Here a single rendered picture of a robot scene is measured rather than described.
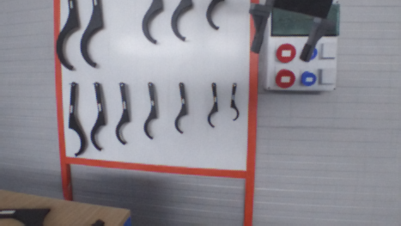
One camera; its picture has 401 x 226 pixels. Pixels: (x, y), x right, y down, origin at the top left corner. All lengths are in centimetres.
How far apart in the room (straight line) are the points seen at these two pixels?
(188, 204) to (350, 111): 126
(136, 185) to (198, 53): 107
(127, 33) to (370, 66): 159
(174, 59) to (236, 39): 42
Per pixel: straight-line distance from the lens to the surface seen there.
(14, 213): 108
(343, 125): 151
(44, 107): 196
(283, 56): 116
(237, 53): 128
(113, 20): 156
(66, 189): 196
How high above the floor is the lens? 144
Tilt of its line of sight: 5 degrees down
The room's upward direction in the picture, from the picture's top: straight up
